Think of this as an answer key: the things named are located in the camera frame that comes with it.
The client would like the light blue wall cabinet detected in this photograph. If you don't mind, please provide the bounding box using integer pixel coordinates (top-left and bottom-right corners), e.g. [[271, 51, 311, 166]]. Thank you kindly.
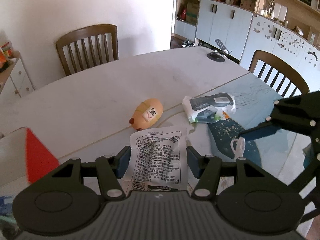
[[175, 0, 319, 91]]

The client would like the wooden chair at right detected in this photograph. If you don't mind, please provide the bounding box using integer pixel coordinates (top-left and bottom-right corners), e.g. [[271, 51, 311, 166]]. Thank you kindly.
[[248, 50, 310, 98]]

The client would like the wooden chair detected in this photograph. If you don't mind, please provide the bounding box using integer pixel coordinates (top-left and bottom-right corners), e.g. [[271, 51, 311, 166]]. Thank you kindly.
[[248, 50, 310, 98], [55, 24, 119, 76]]

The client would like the wooden chair at back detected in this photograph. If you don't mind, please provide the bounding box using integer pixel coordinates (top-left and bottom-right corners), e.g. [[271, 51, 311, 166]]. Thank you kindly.
[[55, 24, 119, 76]]

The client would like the black round table mount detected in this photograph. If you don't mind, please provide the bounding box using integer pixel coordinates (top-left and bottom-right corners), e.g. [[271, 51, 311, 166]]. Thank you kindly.
[[207, 39, 232, 63]]

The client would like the orange pig squeeze toy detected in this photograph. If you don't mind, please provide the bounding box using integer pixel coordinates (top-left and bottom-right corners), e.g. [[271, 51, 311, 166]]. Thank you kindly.
[[129, 98, 163, 131]]

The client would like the clear printed sachet packet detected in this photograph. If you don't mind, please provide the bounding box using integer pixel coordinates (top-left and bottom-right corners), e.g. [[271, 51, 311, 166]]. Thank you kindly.
[[123, 126, 188, 194]]

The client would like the white drawer cabinet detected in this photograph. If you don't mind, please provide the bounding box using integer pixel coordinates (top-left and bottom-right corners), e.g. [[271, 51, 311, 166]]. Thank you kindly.
[[1, 51, 34, 103]]

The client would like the white green snack packet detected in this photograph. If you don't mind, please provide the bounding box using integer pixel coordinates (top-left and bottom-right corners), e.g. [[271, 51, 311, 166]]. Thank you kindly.
[[182, 93, 236, 124]]

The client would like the red cardboard box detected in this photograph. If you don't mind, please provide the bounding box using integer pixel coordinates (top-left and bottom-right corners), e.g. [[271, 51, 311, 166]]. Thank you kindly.
[[1, 127, 60, 186]]

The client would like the orange snack bag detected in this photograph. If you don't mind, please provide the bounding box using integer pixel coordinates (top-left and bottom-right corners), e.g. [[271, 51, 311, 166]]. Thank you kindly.
[[0, 48, 9, 73]]

